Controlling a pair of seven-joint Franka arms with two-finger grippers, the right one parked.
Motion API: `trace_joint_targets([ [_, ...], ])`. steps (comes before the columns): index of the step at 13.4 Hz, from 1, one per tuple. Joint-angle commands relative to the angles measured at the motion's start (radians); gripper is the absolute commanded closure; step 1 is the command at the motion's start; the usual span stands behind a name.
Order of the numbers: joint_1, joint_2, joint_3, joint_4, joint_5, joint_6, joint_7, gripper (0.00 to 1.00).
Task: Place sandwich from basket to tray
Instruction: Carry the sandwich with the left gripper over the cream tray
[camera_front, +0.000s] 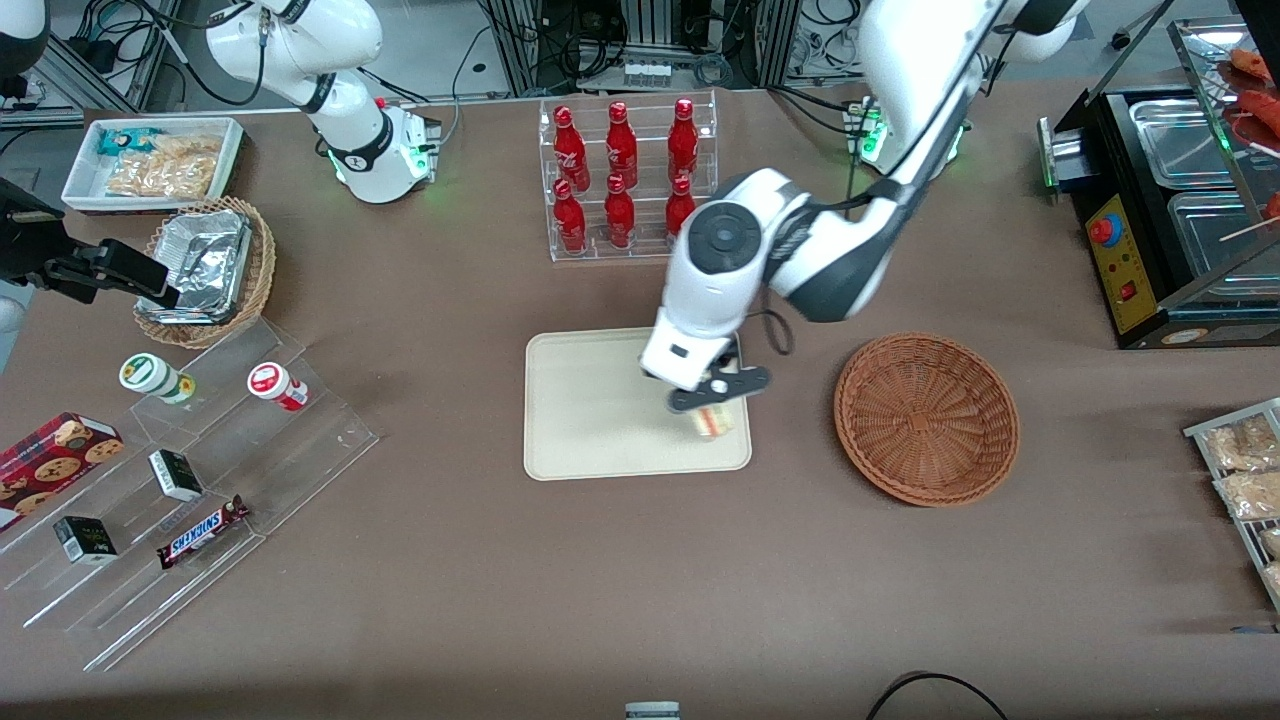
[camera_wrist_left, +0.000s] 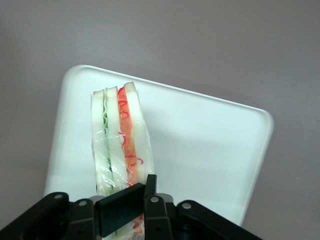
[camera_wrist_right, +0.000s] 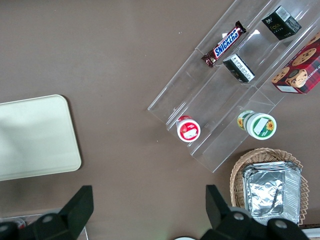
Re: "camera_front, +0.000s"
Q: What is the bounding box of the white rectangular snack bin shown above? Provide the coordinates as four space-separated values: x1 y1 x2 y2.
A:
62 117 246 216

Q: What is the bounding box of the red cola bottle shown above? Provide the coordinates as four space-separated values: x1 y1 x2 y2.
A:
605 101 639 189
604 174 637 249
668 98 700 184
665 176 697 237
553 105 592 193
552 179 589 254

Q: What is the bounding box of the snickers bar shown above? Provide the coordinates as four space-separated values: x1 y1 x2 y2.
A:
156 495 252 571

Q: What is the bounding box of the green and white cup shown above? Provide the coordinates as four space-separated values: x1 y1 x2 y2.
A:
119 353 197 406

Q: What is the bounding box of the red cookie box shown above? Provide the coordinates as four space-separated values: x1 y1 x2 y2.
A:
0 412 126 535

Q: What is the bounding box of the clear acrylic stepped shelf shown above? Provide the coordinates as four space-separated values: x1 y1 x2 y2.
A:
0 318 381 673

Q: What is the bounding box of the tan wicker basket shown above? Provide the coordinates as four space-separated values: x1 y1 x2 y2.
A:
133 196 277 350

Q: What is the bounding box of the beige plastic tray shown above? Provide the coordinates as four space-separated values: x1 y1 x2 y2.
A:
524 323 753 482

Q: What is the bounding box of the clear acrylic bottle rack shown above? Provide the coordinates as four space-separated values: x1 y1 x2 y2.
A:
538 90 719 264

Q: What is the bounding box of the red and white bottle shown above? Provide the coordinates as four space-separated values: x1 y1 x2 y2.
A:
247 362 310 413

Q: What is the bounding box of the black food warmer machine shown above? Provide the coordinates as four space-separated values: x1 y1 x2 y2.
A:
1038 15 1280 351

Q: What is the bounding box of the clear bag of chips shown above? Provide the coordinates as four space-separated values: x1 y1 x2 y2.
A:
105 135 223 199

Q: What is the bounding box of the teal snack packet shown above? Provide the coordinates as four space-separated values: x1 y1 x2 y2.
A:
98 127 163 157

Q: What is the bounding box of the aluminium foil container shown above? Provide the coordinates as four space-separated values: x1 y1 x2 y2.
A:
136 209 253 326

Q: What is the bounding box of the tray of packaged crackers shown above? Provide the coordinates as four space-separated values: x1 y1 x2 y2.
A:
1183 398 1280 613

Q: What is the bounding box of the small black box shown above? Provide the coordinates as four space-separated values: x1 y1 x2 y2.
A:
148 449 205 503
53 516 119 567

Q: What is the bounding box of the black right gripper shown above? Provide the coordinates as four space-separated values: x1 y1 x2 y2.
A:
0 178 181 308

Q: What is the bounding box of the round brown wicker basket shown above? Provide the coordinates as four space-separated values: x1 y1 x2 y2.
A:
833 332 1021 508

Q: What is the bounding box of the black cable loop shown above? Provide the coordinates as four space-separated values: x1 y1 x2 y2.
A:
865 671 1011 720

